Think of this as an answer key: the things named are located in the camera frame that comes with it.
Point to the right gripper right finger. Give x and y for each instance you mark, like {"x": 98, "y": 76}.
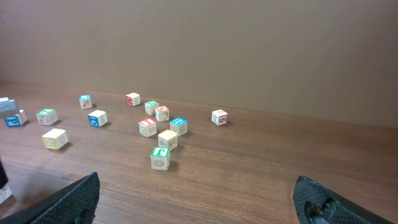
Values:
{"x": 315, "y": 203}

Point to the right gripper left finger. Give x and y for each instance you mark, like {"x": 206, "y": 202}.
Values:
{"x": 74, "y": 204}

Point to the plain block red-blue side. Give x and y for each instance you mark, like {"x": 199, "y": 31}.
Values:
{"x": 5, "y": 193}

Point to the plain block blue P side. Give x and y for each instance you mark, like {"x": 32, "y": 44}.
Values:
{"x": 16, "y": 120}

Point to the yellow top block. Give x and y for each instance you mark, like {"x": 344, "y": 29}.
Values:
{"x": 168, "y": 139}

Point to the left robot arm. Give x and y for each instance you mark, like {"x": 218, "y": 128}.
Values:
{"x": 3, "y": 177}

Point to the plain block yellow side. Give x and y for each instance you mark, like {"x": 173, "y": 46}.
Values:
{"x": 55, "y": 139}

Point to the green Z block left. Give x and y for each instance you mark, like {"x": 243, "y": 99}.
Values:
{"x": 47, "y": 116}

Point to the green z block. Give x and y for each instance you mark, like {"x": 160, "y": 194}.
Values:
{"x": 150, "y": 107}
{"x": 47, "y": 116}

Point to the green J block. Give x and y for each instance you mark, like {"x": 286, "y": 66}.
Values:
{"x": 160, "y": 158}

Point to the blue 1 block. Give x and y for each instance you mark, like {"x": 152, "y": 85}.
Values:
{"x": 85, "y": 101}

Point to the red I block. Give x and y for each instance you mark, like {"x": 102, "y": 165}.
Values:
{"x": 148, "y": 127}

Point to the red-sided plain top block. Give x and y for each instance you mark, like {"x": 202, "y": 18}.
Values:
{"x": 133, "y": 99}

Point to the green Z block upper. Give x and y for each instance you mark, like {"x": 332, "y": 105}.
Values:
{"x": 150, "y": 107}

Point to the red A block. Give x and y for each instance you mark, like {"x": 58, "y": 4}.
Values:
{"x": 162, "y": 113}

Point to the plain block far right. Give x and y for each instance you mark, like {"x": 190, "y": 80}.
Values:
{"x": 219, "y": 117}

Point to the blue H block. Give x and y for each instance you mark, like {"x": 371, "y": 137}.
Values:
{"x": 179, "y": 126}

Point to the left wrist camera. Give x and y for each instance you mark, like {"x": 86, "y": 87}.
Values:
{"x": 8, "y": 107}

